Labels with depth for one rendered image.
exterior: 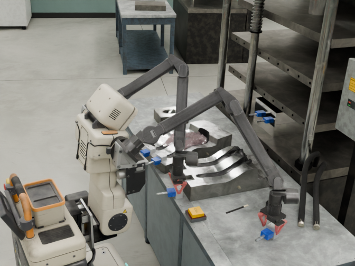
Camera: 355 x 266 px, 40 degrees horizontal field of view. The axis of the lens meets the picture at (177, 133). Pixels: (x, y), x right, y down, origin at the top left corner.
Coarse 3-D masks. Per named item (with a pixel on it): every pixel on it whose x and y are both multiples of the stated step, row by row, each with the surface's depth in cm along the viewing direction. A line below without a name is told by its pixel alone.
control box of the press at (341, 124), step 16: (352, 64) 246; (352, 80) 247; (352, 96) 249; (352, 112) 251; (336, 128) 265; (352, 128) 252; (352, 160) 263; (352, 176) 265; (352, 192) 268; (352, 208) 274
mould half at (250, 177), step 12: (216, 156) 267; (240, 156) 261; (252, 156) 277; (192, 168) 256; (204, 168) 258; (216, 168) 259; (240, 168) 252; (252, 168) 250; (180, 180) 255; (192, 180) 246; (204, 180) 247; (216, 180) 248; (228, 180) 248; (240, 180) 250; (252, 180) 253; (264, 180) 256; (192, 192) 242; (204, 192) 245; (216, 192) 248; (228, 192) 251; (240, 192) 254
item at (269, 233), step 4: (268, 224) 221; (272, 224) 221; (268, 228) 220; (272, 228) 219; (264, 232) 218; (268, 232) 218; (272, 232) 218; (260, 236) 217; (264, 236) 217; (268, 236) 217; (272, 236) 219; (276, 236) 221; (256, 240) 215
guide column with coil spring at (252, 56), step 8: (256, 0) 307; (256, 16) 311; (256, 24) 313; (256, 40) 318; (256, 48) 321; (256, 56) 324; (248, 64) 327; (248, 72) 329; (248, 80) 331; (248, 88) 333; (248, 96) 336; (248, 104) 339; (248, 112) 342
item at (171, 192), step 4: (168, 188) 247; (172, 188) 247; (180, 188) 245; (164, 192) 246; (168, 192) 244; (172, 192) 244; (176, 192) 245; (168, 196) 245; (172, 196) 246; (176, 196) 246; (180, 196) 246
